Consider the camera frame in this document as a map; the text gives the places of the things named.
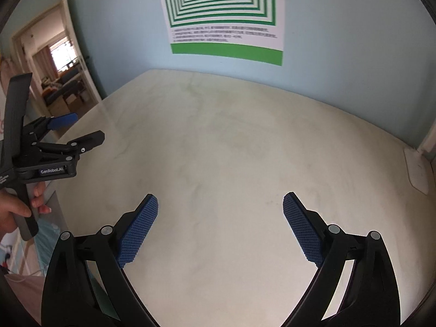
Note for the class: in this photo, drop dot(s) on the white desk lamp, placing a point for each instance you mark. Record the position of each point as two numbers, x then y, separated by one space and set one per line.
417 172

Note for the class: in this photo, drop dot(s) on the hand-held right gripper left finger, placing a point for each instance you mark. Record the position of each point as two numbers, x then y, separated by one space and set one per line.
139 231

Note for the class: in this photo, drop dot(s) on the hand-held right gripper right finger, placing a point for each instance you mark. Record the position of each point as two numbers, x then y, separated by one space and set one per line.
303 231

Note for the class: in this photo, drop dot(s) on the window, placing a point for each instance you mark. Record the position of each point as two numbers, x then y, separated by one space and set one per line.
63 56

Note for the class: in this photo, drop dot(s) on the green striped wall poster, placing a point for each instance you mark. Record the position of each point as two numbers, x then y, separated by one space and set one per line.
221 6

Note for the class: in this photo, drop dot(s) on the grey sofa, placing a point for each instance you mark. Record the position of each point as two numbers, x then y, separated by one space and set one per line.
63 85

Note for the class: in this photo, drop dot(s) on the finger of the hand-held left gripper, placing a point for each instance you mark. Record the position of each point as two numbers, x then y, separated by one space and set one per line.
88 140
63 120

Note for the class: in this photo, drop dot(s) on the white door frame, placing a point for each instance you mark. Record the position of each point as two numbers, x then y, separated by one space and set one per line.
73 41

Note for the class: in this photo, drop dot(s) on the teal cloth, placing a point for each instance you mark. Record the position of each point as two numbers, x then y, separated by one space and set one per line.
44 245

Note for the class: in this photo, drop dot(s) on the person's left hand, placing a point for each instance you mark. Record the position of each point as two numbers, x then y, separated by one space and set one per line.
8 211

